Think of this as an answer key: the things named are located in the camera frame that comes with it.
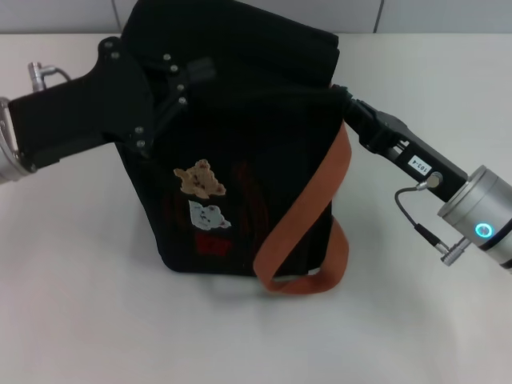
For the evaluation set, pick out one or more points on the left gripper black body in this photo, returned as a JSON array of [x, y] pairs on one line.
[[80, 116]]

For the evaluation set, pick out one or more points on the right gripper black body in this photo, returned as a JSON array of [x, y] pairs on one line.
[[432, 164]]

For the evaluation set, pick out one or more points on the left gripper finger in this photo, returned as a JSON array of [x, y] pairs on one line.
[[202, 70], [176, 104]]

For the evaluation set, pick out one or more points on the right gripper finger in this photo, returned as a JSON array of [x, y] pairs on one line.
[[380, 144], [372, 118]]

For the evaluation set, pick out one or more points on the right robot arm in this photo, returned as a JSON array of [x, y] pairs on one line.
[[480, 208]]

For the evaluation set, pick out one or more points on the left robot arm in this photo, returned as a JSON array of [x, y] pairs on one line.
[[8, 160]]

